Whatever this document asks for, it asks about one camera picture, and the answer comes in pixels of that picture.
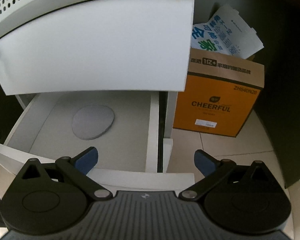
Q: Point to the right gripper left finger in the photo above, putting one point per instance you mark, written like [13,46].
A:
[74,171]

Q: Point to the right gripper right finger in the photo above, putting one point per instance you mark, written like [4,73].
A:
[214,172]

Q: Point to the white printed paper bag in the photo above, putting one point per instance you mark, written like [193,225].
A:
[226,33]

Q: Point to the white drawer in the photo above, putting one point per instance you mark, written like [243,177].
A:
[126,128]

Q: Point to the grey round coaster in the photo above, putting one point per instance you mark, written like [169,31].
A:
[92,121]

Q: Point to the orange cardboard box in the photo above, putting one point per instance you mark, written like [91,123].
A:
[219,94]

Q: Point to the white drawer cabinet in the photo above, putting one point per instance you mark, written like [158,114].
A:
[62,46]

